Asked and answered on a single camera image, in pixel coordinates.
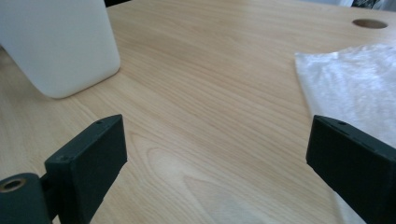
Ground white plastic bin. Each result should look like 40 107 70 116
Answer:
0 0 121 100

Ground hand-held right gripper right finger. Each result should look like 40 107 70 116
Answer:
305 114 396 224

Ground clear plastic bag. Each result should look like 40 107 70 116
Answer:
294 43 396 224

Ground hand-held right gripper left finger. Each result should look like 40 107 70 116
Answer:
44 114 128 224

